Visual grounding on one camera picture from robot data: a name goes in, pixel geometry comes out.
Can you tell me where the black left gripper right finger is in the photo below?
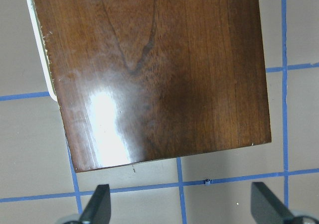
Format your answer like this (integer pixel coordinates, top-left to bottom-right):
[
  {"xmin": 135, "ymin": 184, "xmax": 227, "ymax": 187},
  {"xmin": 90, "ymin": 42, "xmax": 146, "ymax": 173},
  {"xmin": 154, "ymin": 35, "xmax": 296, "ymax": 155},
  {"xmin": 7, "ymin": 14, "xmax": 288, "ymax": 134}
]
[{"xmin": 250, "ymin": 182, "xmax": 295, "ymax": 224}]

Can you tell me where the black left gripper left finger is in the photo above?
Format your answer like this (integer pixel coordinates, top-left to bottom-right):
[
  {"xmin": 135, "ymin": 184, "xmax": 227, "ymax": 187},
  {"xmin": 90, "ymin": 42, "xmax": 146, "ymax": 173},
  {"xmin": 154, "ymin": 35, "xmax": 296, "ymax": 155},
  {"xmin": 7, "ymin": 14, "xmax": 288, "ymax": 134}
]
[{"xmin": 79, "ymin": 184, "xmax": 111, "ymax": 224}]

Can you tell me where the brown wooden drawer cabinet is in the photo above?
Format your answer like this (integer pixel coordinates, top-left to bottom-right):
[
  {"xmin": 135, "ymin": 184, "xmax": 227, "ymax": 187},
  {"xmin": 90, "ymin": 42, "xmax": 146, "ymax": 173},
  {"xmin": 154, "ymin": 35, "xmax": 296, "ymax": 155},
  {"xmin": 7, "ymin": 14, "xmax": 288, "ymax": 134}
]
[{"xmin": 32, "ymin": 0, "xmax": 272, "ymax": 173}]

